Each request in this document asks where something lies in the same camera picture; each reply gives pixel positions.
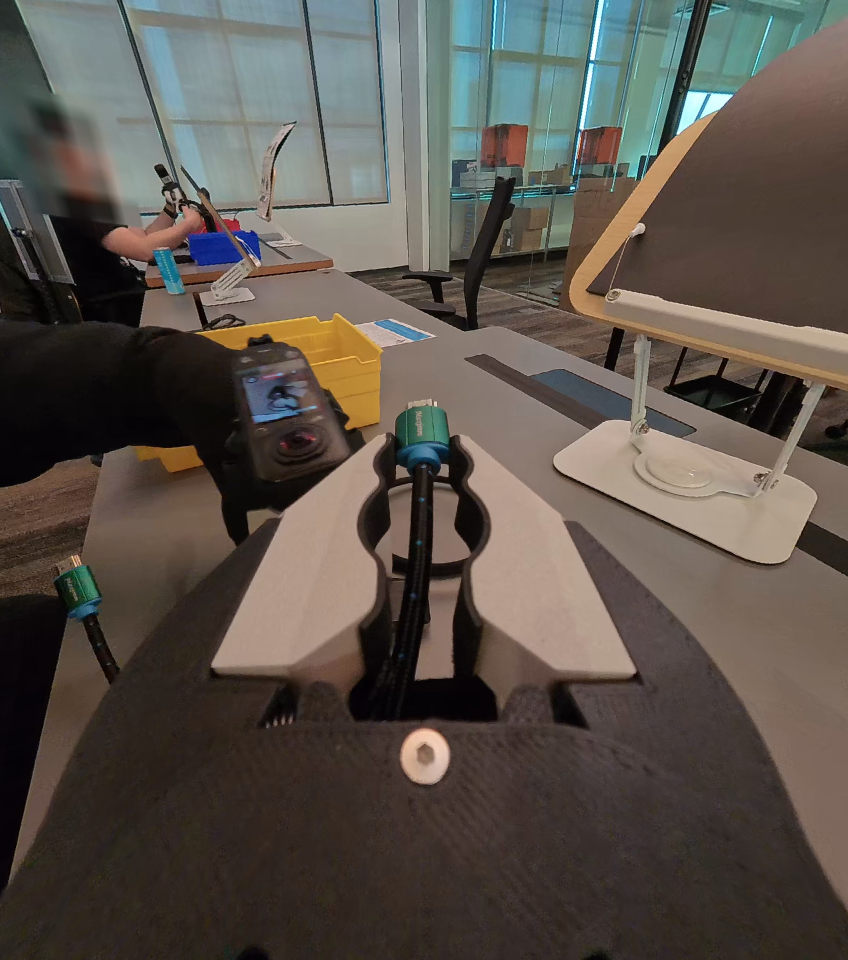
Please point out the black board with wooden rim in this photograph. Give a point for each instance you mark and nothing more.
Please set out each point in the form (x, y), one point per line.
(769, 187)

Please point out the black floor bin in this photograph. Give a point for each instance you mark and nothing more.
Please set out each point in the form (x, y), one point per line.
(716, 390)

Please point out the white and blue paper sheet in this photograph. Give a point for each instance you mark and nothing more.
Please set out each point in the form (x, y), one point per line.
(394, 331)

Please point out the wood-edged side table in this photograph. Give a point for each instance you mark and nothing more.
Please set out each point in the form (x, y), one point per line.
(296, 262)

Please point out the black office chair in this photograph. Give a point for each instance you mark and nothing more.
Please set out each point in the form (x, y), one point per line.
(488, 247)

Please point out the blue plastic bin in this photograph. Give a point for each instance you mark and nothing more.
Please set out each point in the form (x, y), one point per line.
(218, 247)

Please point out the person's left forearm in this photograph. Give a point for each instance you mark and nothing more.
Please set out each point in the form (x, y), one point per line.
(56, 390)

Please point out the curved white board on stand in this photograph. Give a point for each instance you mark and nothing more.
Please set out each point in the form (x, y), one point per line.
(272, 172)

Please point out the distant board on white stand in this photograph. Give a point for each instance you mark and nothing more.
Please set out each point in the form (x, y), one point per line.
(229, 294)

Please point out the orange 3D printer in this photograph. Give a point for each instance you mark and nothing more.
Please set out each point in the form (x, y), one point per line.
(503, 146)
(600, 150)

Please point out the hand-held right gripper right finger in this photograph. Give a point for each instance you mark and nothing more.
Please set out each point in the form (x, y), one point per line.
(551, 600)

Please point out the yellow plastic bin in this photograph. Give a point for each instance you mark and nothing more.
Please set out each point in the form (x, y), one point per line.
(334, 367)

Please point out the large cardboard box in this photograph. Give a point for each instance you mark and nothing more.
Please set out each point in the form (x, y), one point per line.
(593, 247)

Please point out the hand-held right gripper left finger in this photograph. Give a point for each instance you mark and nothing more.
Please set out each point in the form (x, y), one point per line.
(304, 592)

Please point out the blue drink can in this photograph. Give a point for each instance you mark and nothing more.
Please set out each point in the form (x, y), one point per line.
(167, 271)

